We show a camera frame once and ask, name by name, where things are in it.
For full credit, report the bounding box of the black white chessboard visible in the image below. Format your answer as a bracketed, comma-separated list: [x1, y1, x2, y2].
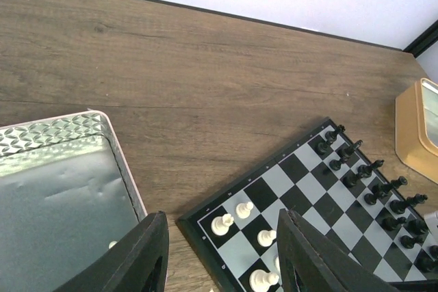
[177, 118, 437, 291]

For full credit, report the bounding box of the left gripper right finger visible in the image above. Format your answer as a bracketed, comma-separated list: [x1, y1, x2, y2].
[277, 209, 397, 291]

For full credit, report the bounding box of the black chess piece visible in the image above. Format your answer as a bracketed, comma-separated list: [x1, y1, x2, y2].
[337, 140, 363, 159]
[329, 157, 348, 171]
[389, 194, 428, 214]
[372, 176, 408, 197]
[325, 124, 346, 146]
[357, 159, 385, 178]
[316, 140, 333, 155]
[343, 173, 364, 188]

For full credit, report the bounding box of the pink metal tin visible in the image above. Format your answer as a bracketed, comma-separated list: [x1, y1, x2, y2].
[1, 110, 147, 291]

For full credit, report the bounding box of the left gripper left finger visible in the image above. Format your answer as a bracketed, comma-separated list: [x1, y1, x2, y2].
[56, 211, 169, 291]

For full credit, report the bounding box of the yellow metal tin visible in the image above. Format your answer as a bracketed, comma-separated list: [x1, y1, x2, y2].
[395, 78, 437, 183]

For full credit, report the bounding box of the white chess piece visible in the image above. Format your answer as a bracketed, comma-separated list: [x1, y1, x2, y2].
[235, 201, 254, 219]
[211, 213, 234, 236]

